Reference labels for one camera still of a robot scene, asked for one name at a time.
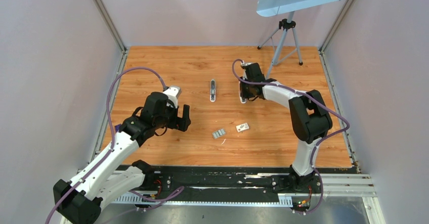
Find white staple box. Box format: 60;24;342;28
236;123;250;132

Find grey white stapler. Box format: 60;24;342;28
210;79;216;102

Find grey staple strips tray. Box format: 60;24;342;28
212;128;226;139

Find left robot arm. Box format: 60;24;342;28
53;86;191;223

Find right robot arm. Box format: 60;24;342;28
239;62;332;185

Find silver tripod stand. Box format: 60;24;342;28
257;11;304;78

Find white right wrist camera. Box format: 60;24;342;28
240;62;252;68

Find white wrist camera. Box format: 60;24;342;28
163;85;182;109
240;62;252;68

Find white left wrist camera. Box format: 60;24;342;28
163;85;182;109

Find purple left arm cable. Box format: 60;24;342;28
45;67;168;224

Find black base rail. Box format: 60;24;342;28
128;166;324;214

